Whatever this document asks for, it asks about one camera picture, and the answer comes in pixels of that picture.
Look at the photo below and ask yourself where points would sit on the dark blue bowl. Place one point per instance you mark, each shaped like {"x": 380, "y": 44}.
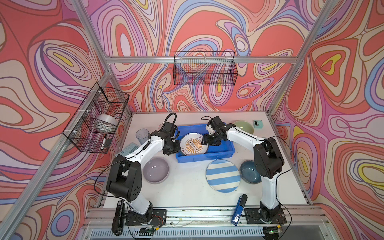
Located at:
{"x": 249, "y": 173}

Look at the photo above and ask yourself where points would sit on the left wire basket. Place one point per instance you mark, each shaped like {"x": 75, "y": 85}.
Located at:
{"x": 81, "y": 131}

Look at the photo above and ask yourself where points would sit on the orange sunburst plate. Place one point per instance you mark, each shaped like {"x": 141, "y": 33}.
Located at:
{"x": 191, "y": 144}

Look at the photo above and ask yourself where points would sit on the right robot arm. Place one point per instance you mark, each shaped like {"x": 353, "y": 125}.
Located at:
{"x": 268, "y": 158}

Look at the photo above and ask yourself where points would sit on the black device at base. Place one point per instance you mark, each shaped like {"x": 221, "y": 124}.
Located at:
{"x": 118, "y": 224}

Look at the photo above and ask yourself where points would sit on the mint calculator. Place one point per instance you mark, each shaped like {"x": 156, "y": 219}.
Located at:
{"x": 130, "y": 148}

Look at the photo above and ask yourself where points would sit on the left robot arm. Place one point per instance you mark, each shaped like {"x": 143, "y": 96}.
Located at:
{"x": 125, "y": 177}

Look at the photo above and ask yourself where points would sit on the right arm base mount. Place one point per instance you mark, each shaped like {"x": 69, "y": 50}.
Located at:
{"x": 264, "y": 215}

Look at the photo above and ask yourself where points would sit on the wire basket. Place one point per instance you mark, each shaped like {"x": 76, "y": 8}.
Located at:
{"x": 205, "y": 68}
{"x": 81, "y": 131}

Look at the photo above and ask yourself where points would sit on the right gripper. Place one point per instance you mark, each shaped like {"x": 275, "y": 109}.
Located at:
{"x": 205, "y": 138}

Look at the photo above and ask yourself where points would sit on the white tape roll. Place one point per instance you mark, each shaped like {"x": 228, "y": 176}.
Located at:
{"x": 106, "y": 123}

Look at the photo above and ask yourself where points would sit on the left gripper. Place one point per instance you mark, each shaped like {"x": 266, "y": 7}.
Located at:
{"x": 177, "y": 148}

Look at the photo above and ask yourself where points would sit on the blue striped plate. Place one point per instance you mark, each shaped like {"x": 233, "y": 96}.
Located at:
{"x": 223, "y": 176}

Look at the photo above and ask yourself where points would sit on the blue plastic bin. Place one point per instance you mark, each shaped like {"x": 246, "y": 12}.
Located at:
{"x": 224, "y": 151}

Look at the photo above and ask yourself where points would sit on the light green bowl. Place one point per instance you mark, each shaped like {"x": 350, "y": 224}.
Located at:
{"x": 245, "y": 126}

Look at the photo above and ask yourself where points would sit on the grey plastic cup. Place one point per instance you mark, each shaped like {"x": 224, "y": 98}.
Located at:
{"x": 142, "y": 136}

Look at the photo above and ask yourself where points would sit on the black marker in basket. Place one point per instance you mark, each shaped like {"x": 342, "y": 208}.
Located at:
{"x": 103, "y": 142}

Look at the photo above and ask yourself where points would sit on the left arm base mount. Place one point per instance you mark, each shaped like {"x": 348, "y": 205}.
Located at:
{"x": 155, "y": 219}

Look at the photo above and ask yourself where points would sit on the small mint timer box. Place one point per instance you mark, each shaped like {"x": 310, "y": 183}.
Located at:
{"x": 258, "y": 124}

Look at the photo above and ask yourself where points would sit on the lilac bowl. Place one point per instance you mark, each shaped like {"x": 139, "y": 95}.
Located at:
{"x": 156, "y": 170}

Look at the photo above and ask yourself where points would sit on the back wire basket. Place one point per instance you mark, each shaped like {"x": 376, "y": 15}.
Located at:
{"x": 205, "y": 68}

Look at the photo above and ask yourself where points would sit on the blue black handheld tool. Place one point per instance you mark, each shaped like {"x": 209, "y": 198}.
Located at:
{"x": 239, "y": 209}

